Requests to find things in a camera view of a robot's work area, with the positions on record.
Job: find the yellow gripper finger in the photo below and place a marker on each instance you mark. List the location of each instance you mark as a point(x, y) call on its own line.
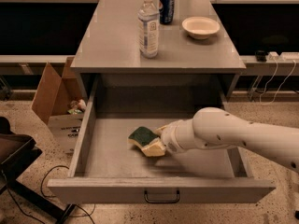
point(159, 130)
point(161, 148)

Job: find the green and yellow sponge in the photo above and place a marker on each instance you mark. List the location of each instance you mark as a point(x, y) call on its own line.
point(146, 140)

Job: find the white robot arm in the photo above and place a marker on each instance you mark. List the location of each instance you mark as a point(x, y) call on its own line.
point(214, 128)

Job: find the open grey top drawer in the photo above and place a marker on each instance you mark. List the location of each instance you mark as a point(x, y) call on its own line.
point(105, 168)

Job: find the grey drawer cabinet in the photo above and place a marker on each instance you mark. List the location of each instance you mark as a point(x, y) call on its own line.
point(127, 67)

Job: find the brown cardboard box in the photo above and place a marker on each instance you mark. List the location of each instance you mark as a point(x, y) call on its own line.
point(58, 103)

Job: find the clear plastic water bottle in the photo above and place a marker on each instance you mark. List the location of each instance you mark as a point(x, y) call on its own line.
point(148, 25)

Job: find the black power adapter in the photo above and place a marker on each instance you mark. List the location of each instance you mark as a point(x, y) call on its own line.
point(261, 56)

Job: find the blue soda can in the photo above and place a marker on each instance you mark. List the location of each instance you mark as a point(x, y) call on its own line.
point(166, 8)

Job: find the white power strip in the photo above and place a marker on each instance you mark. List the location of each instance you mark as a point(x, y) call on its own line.
point(284, 56)

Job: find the black chair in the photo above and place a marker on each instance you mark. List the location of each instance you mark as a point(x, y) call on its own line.
point(17, 153)

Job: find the black drawer handle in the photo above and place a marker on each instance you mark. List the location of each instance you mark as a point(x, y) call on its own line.
point(161, 198)

